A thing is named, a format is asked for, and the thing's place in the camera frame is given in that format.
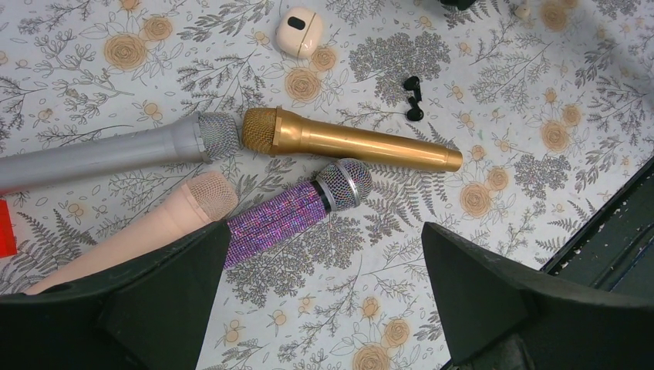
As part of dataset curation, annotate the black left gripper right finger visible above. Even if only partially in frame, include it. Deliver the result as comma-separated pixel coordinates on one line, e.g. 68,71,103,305
422,223,653,369

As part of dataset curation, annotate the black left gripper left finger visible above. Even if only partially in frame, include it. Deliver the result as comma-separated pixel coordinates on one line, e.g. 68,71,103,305
1,221,231,369

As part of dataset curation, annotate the cream earbud charging case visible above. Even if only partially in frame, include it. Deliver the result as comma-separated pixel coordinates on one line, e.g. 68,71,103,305
276,7,324,59

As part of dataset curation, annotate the black earbud charging case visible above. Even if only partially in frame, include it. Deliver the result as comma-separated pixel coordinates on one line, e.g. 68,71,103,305
440,0,477,11

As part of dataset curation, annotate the pink microphone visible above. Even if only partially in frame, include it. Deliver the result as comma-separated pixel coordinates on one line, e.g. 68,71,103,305
25,171,238,294

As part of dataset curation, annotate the red rectangular block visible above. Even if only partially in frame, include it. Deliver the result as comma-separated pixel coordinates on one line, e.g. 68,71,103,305
0,199,17,258

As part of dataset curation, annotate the silver microphone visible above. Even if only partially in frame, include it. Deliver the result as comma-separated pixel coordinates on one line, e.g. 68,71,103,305
1,113,240,194

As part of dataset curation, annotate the purple glitter microphone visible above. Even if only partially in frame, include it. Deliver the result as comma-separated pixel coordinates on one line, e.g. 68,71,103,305
224,158,373,268

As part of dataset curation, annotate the gold microphone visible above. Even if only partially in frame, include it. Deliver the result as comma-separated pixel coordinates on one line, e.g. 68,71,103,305
241,106,463,172

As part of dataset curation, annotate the white earbud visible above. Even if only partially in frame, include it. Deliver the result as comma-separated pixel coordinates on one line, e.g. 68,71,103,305
514,0,531,22

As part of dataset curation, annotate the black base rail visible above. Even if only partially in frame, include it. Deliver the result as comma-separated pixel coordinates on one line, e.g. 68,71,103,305
541,160,653,299

